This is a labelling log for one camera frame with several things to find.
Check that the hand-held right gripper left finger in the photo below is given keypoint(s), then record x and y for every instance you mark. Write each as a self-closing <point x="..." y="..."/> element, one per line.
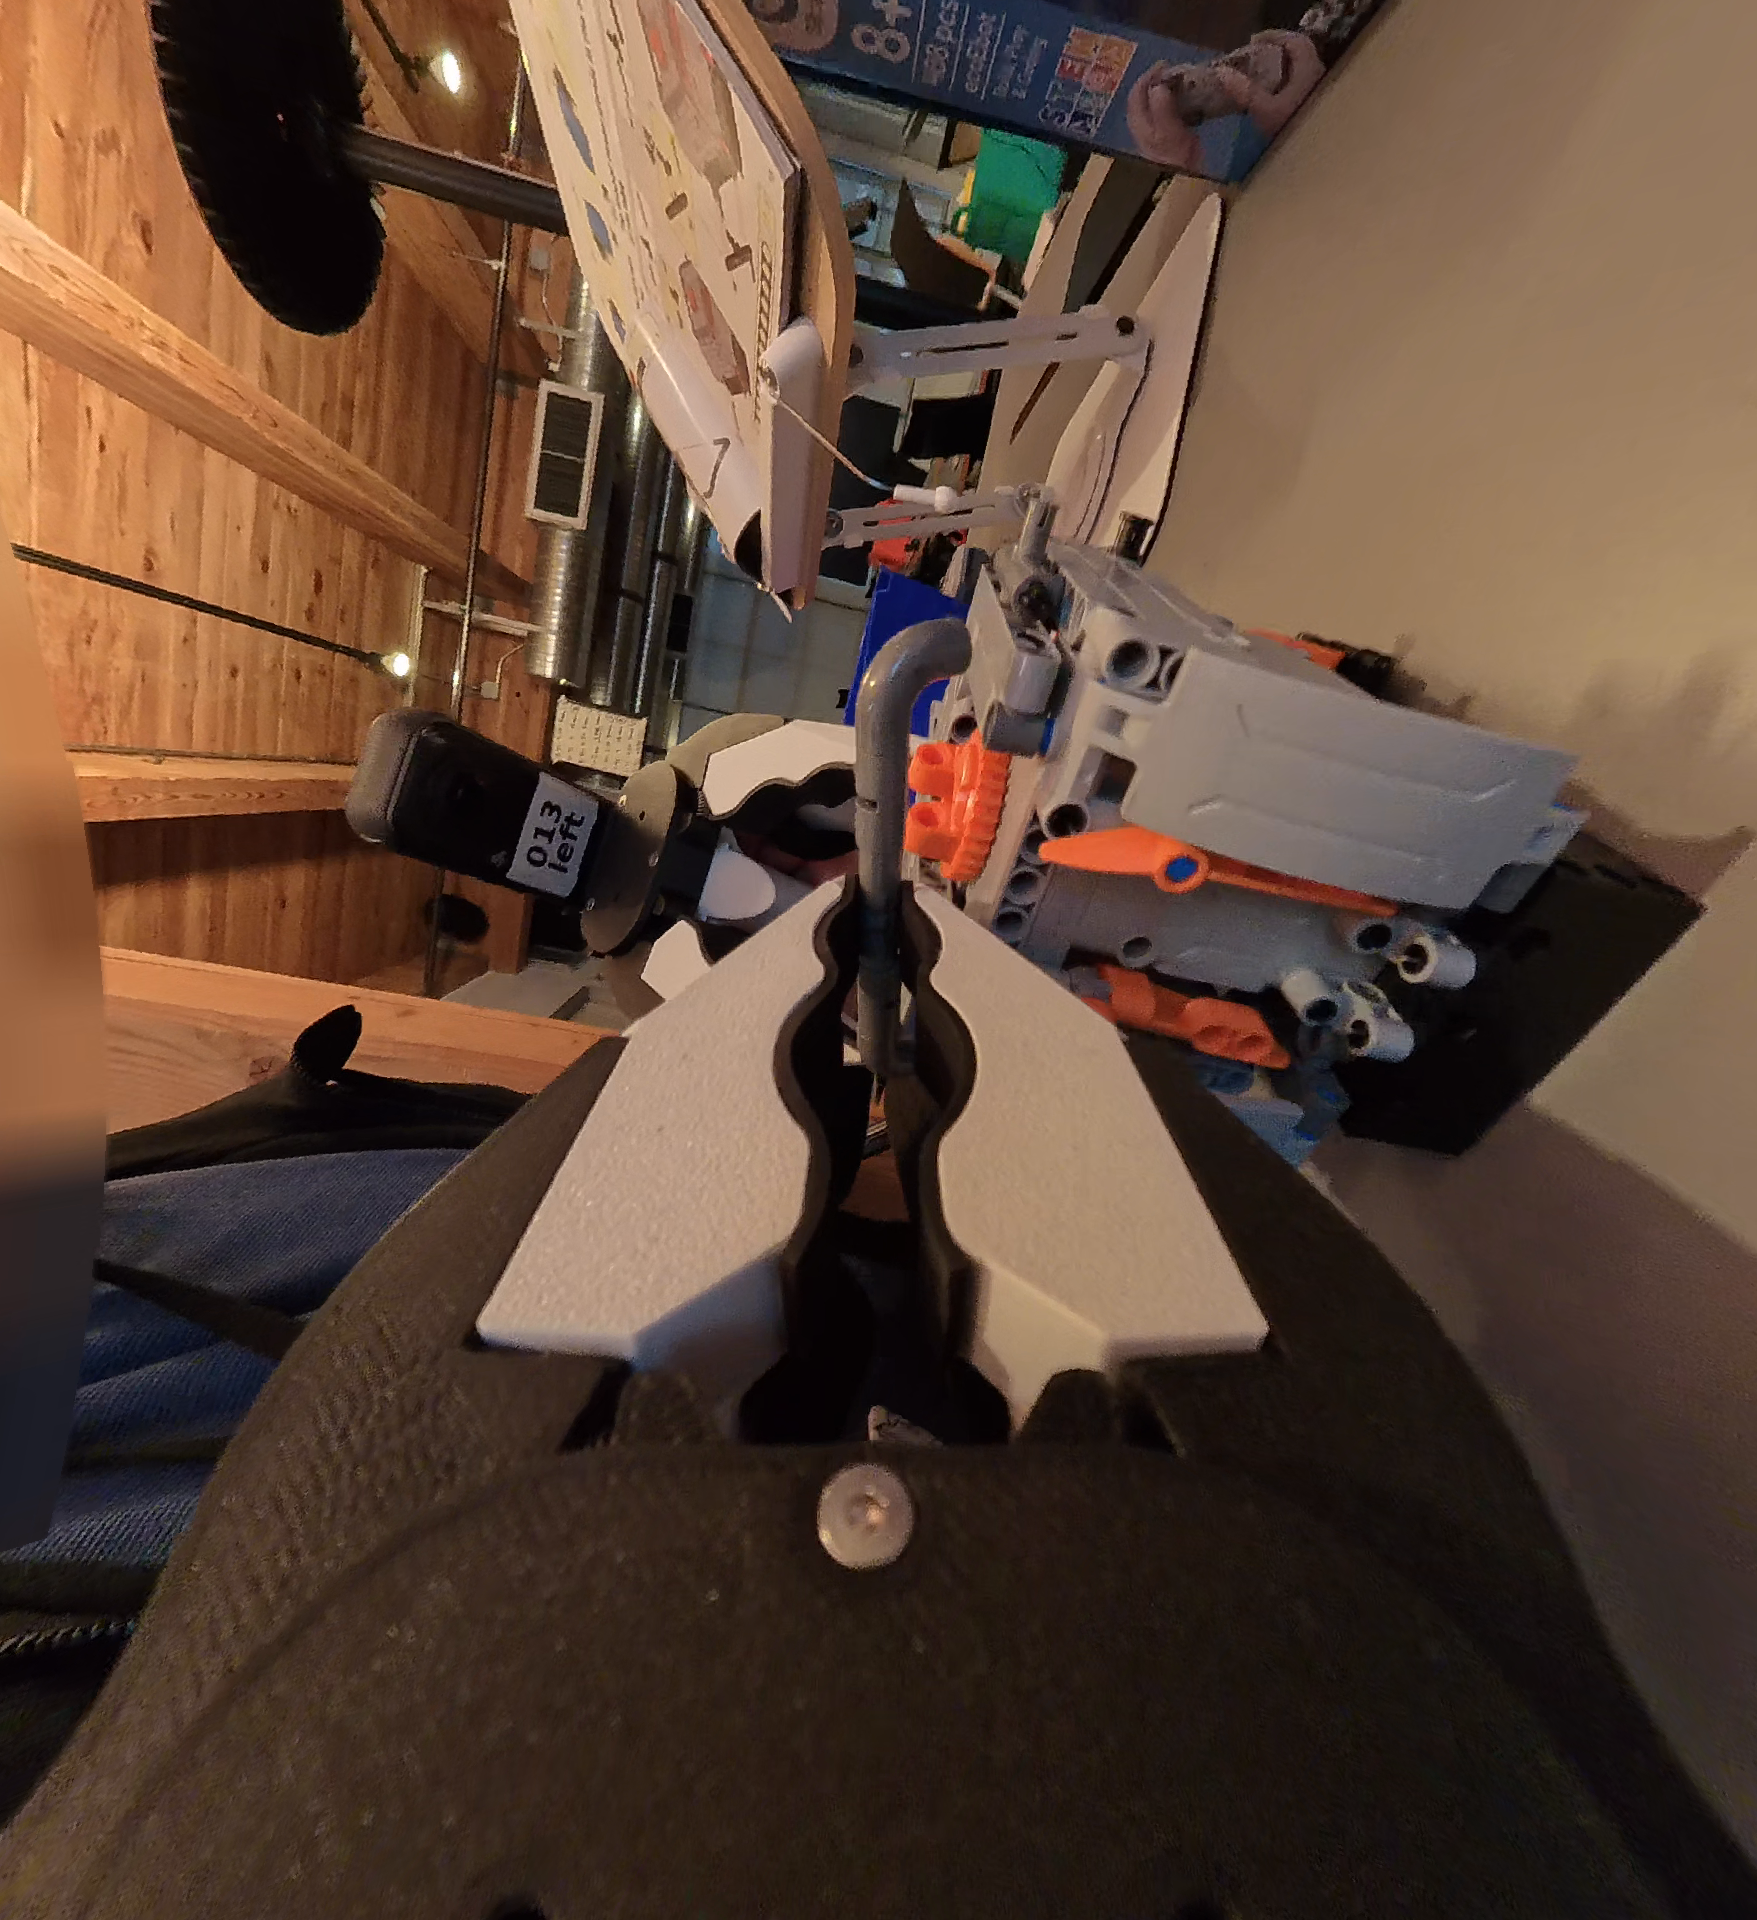
<point x="654" y="1200"/>

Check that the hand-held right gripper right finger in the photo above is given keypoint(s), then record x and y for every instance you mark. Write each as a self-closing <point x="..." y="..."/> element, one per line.
<point x="1096" y="1200"/>

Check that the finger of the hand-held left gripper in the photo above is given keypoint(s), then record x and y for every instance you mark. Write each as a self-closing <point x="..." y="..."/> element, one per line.
<point x="704" y="936"/>
<point x="774" y="767"/>

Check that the dark grey elbow connector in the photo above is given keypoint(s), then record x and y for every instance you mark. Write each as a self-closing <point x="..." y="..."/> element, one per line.
<point x="884" y="721"/>

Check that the grey white toy robot model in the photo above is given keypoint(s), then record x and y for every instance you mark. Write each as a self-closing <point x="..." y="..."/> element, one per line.
<point x="1299" y="781"/>

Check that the open instruction booklet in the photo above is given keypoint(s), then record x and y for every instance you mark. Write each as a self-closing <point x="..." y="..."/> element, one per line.
<point x="668" y="240"/>

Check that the white stand base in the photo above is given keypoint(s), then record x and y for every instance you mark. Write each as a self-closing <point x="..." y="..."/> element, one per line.
<point x="1119" y="332"/>

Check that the black round disc fixture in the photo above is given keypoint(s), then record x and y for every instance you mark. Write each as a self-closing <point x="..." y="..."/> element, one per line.
<point x="266" y="151"/>

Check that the blue robot kit box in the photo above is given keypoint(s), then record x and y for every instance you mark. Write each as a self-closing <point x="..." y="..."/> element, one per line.
<point x="1119" y="62"/>

